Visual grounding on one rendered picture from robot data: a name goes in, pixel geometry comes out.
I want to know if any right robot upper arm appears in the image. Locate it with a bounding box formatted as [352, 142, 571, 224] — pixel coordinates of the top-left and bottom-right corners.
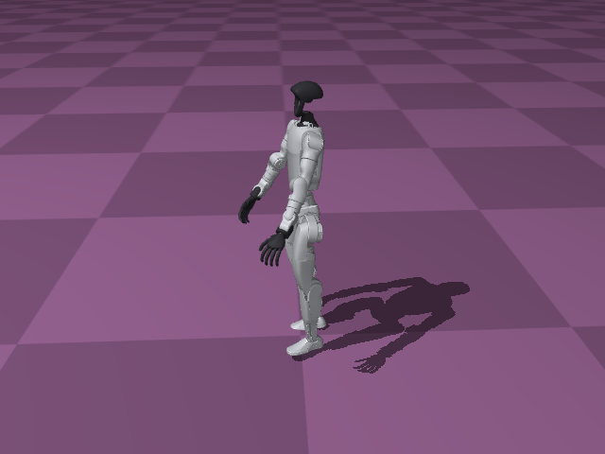
[269, 119, 298, 169]

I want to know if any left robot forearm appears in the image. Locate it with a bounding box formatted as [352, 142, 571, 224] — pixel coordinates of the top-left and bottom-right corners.
[279, 178, 307, 234]

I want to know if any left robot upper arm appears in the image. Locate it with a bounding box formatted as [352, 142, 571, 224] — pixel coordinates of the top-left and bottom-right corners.
[289, 132, 323, 192]

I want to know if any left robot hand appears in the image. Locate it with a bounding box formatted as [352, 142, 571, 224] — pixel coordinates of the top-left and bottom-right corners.
[259, 223, 294, 267]

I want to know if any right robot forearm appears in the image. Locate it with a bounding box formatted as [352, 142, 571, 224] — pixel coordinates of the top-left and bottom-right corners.
[252, 161, 280, 198]

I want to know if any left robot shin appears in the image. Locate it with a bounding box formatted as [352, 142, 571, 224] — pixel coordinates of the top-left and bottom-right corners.
[300, 283, 322, 342]

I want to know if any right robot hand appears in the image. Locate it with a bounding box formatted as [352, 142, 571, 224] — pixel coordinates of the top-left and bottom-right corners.
[238, 186, 261, 223]

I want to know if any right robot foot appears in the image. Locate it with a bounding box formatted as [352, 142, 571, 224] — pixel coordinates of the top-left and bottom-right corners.
[291, 316, 326, 330]

